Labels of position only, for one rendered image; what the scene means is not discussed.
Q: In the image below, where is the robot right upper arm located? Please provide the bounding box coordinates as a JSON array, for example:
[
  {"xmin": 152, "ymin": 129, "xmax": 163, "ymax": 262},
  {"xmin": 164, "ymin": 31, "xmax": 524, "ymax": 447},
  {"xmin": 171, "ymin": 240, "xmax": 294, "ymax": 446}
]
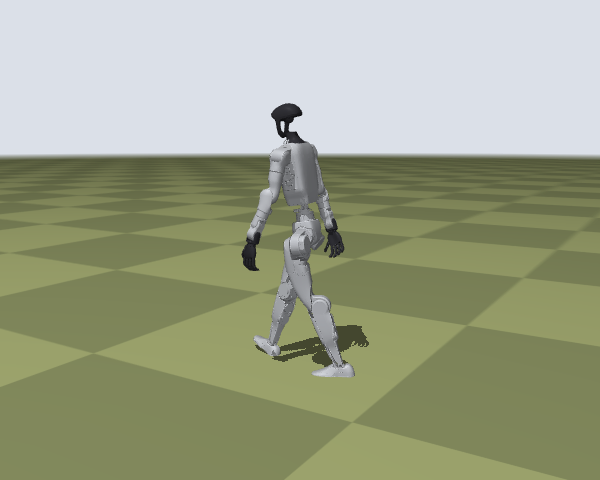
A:
[{"xmin": 311, "ymin": 144, "xmax": 325, "ymax": 195}]

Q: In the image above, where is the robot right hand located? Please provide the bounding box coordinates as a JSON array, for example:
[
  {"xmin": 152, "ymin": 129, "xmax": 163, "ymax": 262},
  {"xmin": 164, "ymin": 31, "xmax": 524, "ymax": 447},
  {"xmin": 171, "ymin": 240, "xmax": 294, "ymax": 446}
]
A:
[{"xmin": 324, "ymin": 218, "xmax": 344, "ymax": 258}]

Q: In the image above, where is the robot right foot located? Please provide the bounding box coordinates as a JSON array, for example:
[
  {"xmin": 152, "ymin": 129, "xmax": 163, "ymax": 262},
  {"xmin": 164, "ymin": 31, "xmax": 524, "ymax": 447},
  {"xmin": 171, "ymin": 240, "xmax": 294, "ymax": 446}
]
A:
[{"xmin": 253, "ymin": 335, "xmax": 280, "ymax": 356}]

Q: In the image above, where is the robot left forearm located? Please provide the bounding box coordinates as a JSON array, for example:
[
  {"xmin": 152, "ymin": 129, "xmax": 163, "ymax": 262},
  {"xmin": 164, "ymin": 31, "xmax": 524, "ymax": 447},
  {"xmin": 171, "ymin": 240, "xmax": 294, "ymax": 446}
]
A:
[{"xmin": 247, "ymin": 189, "xmax": 273, "ymax": 241}]

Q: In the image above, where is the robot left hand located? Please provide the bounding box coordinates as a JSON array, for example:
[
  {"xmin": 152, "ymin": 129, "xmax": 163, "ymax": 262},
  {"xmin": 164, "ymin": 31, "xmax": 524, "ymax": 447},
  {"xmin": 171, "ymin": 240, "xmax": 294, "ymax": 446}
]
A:
[{"xmin": 242, "ymin": 232, "xmax": 260, "ymax": 271}]

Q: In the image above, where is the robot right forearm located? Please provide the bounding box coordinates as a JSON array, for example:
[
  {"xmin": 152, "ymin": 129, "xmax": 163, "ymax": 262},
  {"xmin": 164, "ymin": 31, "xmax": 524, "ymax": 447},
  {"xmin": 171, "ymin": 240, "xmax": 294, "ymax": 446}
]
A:
[{"xmin": 316, "ymin": 188, "xmax": 337, "ymax": 229}]

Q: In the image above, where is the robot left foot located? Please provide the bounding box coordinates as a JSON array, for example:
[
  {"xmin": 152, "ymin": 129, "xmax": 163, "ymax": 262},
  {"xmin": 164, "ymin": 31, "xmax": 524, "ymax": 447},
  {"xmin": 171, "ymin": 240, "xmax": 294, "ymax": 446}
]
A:
[{"xmin": 311, "ymin": 363, "xmax": 355, "ymax": 377}]

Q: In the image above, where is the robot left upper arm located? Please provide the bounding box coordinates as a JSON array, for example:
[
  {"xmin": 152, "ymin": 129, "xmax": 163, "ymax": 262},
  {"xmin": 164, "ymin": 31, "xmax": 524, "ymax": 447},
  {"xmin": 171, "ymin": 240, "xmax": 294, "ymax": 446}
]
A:
[{"xmin": 260, "ymin": 147, "xmax": 291, "ymax": 204}]

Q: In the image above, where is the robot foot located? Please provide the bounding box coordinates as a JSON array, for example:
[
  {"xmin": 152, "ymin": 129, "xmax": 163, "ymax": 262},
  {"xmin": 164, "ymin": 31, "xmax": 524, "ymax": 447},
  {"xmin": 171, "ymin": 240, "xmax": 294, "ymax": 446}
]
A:
[
  {"xmin": 311, "ymin": 363, "xmax": 355, "ymax": 377},
  {"xmin": 253, "ymin": 335, "xmax": 280, "ymax": 356}
]

